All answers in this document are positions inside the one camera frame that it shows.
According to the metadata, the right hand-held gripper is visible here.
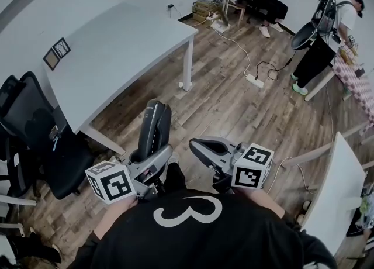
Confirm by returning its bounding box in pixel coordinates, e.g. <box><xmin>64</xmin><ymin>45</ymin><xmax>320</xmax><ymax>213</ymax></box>
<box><xmin>189</xmin><ymin>135</ymin><xmax>275</xmax><ymax>195</ymax></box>

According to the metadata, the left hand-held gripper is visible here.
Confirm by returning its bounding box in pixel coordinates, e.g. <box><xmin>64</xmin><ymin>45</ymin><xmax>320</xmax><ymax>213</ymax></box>
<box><xmin>84</xmin><ymin>144</ymin><xmax>174</xmax><ymax>206</ymax></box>

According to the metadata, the black telephone handset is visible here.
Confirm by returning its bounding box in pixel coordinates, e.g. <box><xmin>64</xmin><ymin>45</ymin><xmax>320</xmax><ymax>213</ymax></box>
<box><xmin>137</xmin><ymin>99</ymin><xmax>172</xmax><ymax>165</ymax></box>

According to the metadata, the person's right forearm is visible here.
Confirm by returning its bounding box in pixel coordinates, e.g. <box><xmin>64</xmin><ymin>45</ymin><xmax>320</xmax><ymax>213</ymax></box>
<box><xmin>233</xmin><ymin>186</ymin><xmax>286</xmax><ymax>219</ymax></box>

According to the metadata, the person's left forearm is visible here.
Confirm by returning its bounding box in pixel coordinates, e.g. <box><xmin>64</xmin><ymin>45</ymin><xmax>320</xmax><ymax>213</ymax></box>
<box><xmin>93</xmin><ymin>196</ymin><xmax>138</xmax><ymax>240</ymax></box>

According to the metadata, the person's black trouser leg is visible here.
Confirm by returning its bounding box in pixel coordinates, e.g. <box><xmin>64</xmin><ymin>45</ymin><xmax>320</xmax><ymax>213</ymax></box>
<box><xmin>162</xmin><ymin>152</ymin><xmax>188</xmax><ymax>194</ymax></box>

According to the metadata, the white power strip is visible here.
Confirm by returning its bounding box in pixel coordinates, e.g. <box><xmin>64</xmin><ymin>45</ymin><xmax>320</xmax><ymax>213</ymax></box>
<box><xmin>244</xmin><ymin>74</ymin><xmax>265</xmax><ymax>89</ymax></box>

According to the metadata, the black shirt with white print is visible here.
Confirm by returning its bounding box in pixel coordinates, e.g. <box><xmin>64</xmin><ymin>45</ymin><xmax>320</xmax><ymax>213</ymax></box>
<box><xmin>67</xmin><ymin>188</ymin><xmax>338</xmax><ymax>269</ymax></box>

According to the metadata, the light grey table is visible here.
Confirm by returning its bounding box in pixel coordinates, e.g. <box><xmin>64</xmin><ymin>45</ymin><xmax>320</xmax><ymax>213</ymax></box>
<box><xmin>43</xmin><ymin>1</ymin><xmax>200</xmax><ymax>156</ymax></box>

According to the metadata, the flat white box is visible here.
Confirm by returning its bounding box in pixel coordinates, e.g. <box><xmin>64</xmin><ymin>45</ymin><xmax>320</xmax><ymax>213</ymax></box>
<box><xmin>210</xmin><ymin>19</ymin><xmax>229</xmax><ymax>33</ymax></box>

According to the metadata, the black mesh office chair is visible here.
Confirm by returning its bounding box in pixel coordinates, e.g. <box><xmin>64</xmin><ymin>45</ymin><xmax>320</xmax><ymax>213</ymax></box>
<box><xmin>0</xmin><ymin>71</ymin><xmax>96</xmax><ymax>201</ymax></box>

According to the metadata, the white desk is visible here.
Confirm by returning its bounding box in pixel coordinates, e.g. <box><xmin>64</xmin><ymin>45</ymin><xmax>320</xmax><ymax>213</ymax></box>
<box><xmin>282</xmin><ymin>131</ymin><xmax>367</xmax><ymax>257</ymax></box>

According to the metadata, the stack of cardboard boxes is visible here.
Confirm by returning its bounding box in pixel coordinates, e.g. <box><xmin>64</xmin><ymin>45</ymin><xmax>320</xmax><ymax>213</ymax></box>
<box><xmin>192</xmin><ymin>0</ymin><xmax>220</xmax><ymax>26</ymax></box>

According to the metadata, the wooden chair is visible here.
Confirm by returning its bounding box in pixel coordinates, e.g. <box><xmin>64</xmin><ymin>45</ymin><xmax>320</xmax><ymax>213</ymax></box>
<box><xmin>222</xmin><ymin>0</ymin><xmax>250</xmax><ymax>28</ymax></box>

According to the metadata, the black curved back rig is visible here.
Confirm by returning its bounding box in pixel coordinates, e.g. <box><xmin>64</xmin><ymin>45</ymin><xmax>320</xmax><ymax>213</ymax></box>
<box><xmin>290</xmin><ymin>0</ymin><xmax>338</xmax><ymax>51</ymax></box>

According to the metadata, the black shoe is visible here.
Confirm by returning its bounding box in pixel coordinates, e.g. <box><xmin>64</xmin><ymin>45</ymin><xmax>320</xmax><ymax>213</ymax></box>
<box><xmin>16</xmin><ymin>231</ymin><xmax>63</xmax><ymax>265</ymax></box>

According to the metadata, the checkered cloth table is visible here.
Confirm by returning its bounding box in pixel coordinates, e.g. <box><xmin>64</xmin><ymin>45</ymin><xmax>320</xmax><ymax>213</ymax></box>
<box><xmin>303</xmin><ymin>46</ymin><xmax>374</xmax><ymax>130</ymax></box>

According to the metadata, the black cable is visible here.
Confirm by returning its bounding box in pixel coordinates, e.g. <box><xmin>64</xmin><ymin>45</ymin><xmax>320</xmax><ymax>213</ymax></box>
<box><xmin>255</xmin><ymin>53</ymin><xmax>294</xmax><ymax>82</ymax></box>

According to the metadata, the white cable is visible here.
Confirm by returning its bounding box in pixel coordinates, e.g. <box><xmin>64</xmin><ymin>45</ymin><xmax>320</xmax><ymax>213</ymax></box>
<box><xmin>214</xmin><ymin>25</ymin><xmax>252</xmax><ymax>77</ymax></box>

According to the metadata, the brown square picture frame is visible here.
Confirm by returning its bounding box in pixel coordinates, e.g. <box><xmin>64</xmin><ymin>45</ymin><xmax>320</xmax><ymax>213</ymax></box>
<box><xmin>42</xmin><ymin>47</ymin><xmax>61</xmax><ymax>71</ymax></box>

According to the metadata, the black patterned picture frame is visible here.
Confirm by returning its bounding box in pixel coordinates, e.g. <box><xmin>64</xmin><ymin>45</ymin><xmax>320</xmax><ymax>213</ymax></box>
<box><xmin>52</xmin><ymin>37</ymin><xmax>72</xmax><ymax>60</ymax></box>

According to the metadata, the white chair frame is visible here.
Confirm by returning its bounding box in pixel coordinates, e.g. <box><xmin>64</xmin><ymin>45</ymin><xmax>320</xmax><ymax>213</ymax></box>
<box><xmin>0</xmin><ymin>159</ymin><xmax>38</xmax><ymax>235</ymax></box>

